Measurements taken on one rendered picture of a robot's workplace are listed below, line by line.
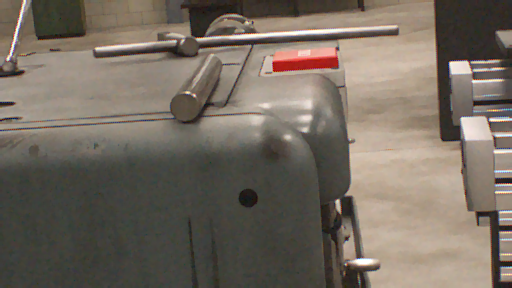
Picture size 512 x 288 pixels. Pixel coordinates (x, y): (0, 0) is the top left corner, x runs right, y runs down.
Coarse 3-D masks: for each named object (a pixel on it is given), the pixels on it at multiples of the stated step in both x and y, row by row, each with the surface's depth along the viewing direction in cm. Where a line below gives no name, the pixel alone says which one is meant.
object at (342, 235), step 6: (336, 204) 201; (342, 228) 205; (330, 234) 204; (336, 234) 197; (342, 234) 198; (348, 234) 205; (336, 240) 197; (342, 240) 198; (348, 240) 206; (336, 246) 198; (342, 246) 198; (336, 252) 198; (342, 252) 198; (342, 258) 199; (342, 264) 199; (342, 270) 200; (342, 276) 203
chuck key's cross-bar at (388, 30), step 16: (288, 32) 109; (304, 32) 109; (320, 32) 109; (336, 32) 109; (352, 32) 109; (368, 32) 109; (384, 32) 109; (96, 48) 104; (112, 48) 104; (128, 48) 105; (144, 48) 105; (160, 48) 106; (176, 48) 106
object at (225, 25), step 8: (224, 16) 268; (232, 16) 268; (240, 16) 268; (216, 24) 258; (224, 24) 250; (232, 24) 252; (240, 24) 252; (248, 24) 252; (208, 32) 251; (216, 32) 250; (224, 32) 250; (232, 32) 250; (248, 32) 252; (256, 32) 269
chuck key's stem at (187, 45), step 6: (162, 36) 113; (168, 36) 110; (174, 36) 108; (180, 36) 107; (186, 36) 105; (192, 36) 105; (180, 42) 105; (186, 42) 105; (192, 42) 105; (180, 48) 105; (186, 48) 105; (192, 48) 105; (198, 48) 106; (186, 54) 105; (192, 54) 106
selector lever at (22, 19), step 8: (24, 0) 106; (24, 8) 105; (24, 16) 105; (24, 24) 105; (16, 32) 105; (16, 40) 104; (16, 48) 104; (8, 56) 104; (16, 56) 104; (8, 64) 103; (16, 64) 104; (0, 72) 103; (8, 72) 103; (16, 72) 103
